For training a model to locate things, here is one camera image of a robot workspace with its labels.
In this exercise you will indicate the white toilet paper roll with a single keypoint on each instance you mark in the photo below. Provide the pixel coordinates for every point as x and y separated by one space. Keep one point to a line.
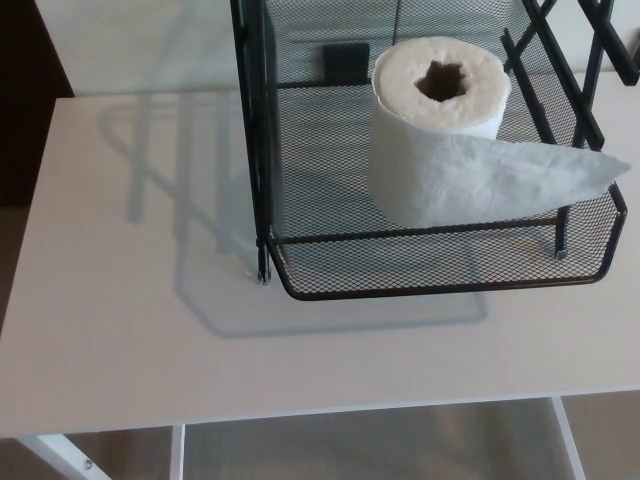
430 165

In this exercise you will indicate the black mesh file tray rack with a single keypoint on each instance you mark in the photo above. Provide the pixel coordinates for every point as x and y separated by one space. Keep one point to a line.
425 280

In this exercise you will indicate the dark brown panel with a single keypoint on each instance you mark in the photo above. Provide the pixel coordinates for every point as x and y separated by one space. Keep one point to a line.
25 100

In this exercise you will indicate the white metal desk leg frame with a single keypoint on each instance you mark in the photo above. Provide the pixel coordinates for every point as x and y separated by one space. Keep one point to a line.
567 440
60 452

